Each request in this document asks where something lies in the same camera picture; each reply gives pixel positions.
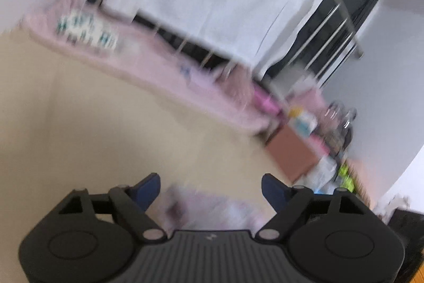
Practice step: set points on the metal bed railing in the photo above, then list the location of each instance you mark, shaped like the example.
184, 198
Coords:
334, 37

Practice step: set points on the pink fuzzy blanket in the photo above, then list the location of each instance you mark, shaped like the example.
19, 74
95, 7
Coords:
149, 64

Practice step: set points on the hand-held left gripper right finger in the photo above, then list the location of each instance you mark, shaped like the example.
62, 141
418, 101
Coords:
273, 188

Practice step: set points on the brown-pink box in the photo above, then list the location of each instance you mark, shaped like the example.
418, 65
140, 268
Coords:
291, 153

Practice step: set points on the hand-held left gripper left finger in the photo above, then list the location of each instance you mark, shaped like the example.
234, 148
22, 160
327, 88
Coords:
149, 188

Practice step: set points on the pink flat case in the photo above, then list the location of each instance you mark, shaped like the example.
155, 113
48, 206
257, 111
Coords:
265, 100

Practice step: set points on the yellow and white plush toy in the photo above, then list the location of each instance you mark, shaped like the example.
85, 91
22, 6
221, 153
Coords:
303, 120

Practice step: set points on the cream pouch with green flowers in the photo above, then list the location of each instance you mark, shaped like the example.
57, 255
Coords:
86, 31

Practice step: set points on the pink floral garment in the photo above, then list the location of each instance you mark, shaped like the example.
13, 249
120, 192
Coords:
215, 206

